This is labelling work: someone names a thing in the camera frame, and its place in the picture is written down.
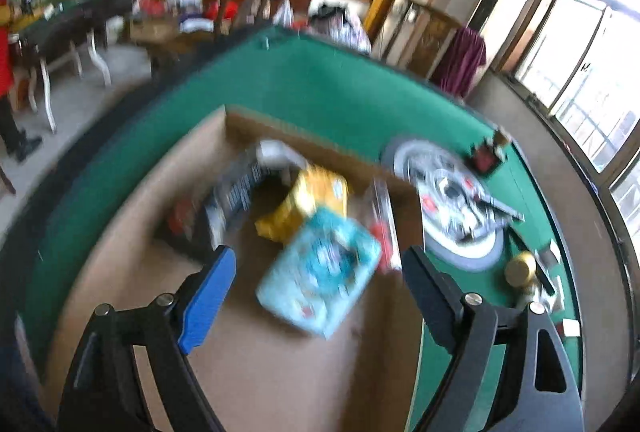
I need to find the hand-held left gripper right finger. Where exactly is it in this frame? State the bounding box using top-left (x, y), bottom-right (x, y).
top-left (401, 246), bottom-right (586, 432)

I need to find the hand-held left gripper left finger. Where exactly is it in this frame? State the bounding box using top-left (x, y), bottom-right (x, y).
top-left (57, 246), bottom-right (237, 432)

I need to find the cardboard box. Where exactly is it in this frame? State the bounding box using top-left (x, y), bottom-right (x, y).
top-left (47, 104), bottom-right (426, 432)

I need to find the red and black item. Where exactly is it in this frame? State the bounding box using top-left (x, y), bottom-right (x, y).
top-left (167, 199), bottom-right (216, 258)

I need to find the clear packet with red item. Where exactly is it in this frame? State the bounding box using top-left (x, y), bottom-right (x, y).
top-left (362, 179), bottom-right (403, 273)

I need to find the round grey table centre panel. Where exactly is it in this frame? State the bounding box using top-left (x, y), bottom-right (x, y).
top-left (381, 136), bottom-right (507, 273)

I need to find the black and white packet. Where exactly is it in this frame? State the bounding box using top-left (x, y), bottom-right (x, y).
top-left (205, 151), bottom-right (283, 245)

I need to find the light blue packet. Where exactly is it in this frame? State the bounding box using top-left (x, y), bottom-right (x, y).
top-left (256, 207), bottom-right (382, 340)

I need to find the grey metal tool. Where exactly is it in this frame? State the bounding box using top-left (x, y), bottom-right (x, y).
top-left (475, 192), bottom-right (525, 222)

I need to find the yellow packet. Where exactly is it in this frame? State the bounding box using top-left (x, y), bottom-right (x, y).
top-left (255, 166), bottom-right (350, 243)

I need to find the black and red container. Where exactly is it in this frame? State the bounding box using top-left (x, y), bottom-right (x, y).
top-left (462, 129), bottom-right (512, 175)

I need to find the white plastic item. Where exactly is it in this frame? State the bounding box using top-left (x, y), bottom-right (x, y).
top-left (256, 139), bottom-right (307, 173)

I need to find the purple cloth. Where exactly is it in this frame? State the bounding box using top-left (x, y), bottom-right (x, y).
top-left (431, 27), bottom-right (487, 98)

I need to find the cluttered low wooden table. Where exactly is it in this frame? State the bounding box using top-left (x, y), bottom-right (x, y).
top-left (127, 0), bottom-right (236, 78)

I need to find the wooden rack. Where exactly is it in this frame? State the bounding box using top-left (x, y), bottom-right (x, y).
top-left (400, 0), bottom-right (463, 78)

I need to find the large window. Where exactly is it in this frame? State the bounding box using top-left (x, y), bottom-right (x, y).
top-left (500, 0), bottom-right (640, 233)

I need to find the pile of clothes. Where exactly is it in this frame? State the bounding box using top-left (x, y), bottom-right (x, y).
top-left (307, 2), bottom-right (373, 55)

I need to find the white standing air conditioner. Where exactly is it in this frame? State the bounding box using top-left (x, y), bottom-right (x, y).
top-left (465, 0), bottom-right (533, 63)

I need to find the black table with white legs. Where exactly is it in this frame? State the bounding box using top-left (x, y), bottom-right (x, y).
top-left (10, 0), bottom-right (138, 133)

